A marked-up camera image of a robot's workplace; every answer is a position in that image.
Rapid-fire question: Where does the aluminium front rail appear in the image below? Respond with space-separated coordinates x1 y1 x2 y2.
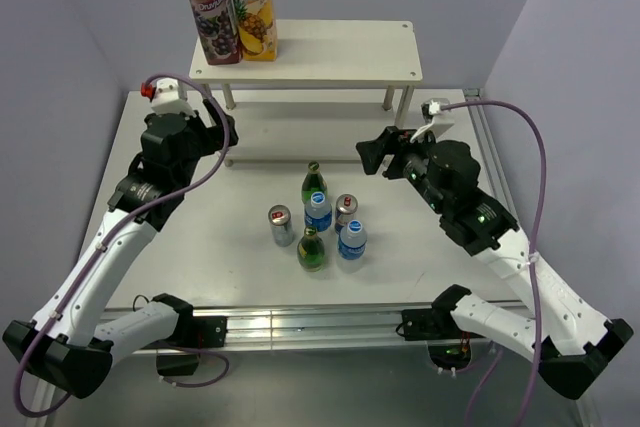
29 301 521 413

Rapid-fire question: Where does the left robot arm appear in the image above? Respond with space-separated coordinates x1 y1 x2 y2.
2 98 238 403

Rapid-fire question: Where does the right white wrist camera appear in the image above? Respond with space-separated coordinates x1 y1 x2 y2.
410 98 455 143

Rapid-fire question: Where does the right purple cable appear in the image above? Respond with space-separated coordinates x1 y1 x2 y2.
439 99 547 427

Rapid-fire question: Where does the grape juice carton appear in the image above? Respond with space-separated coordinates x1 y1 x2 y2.
189 0 242 65

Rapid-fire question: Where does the Pocari water bottle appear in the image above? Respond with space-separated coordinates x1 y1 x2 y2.
304 191 332 233
337 220 367 273

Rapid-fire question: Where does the green glass bottle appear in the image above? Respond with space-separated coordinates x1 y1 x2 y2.
301 161 328 204
296 226 325 272

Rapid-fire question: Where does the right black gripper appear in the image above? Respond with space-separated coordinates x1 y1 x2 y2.
355 124 448 214

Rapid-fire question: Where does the Red Bull can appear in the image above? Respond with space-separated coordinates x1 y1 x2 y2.
334 194 358 234

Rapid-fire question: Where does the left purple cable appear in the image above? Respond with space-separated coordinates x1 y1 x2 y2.
11 72 232 419

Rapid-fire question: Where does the purple cable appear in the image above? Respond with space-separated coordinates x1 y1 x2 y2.
439 99 547 427
11 72 232 419

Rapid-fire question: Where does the aluminium side rail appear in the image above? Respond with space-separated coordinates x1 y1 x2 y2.
462 105 520 221

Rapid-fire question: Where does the pineapple juice carton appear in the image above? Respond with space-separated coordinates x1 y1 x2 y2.
233 0 278 61

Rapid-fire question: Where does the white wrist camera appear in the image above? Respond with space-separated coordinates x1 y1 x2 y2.
410 98 455 143
140 78 195 117

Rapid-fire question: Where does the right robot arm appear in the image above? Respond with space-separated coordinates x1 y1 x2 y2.
356 127 633 400

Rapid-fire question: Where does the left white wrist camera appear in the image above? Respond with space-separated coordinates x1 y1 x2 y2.
140 78 195 117

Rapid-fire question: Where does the white two-tier shelf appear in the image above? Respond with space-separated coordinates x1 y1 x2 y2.
189 19 423 163

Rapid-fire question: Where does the silver energy can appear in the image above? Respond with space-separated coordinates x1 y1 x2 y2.
268 204 295 247

